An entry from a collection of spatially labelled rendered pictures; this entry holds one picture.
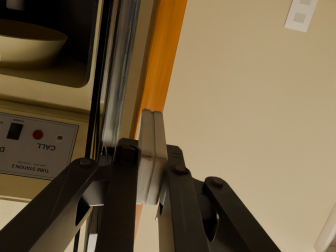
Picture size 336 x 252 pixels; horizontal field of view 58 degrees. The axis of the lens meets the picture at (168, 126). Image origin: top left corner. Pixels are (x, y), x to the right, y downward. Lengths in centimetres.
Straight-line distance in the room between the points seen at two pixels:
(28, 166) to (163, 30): 26
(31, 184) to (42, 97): 14
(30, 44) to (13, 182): 21
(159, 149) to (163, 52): 23
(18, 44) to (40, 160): 18
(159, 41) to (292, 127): 77
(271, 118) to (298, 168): 23
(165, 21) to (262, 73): 64
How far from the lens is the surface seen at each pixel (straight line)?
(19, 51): 53
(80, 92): 49
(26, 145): 47
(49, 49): 55
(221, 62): 93
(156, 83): 38
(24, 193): 46
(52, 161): 46
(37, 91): 51
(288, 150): 111
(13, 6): 59
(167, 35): 37
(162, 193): 15
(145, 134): 17
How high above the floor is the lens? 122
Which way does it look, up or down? 22 degrees up
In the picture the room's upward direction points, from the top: 167 degrees counter-clockwise
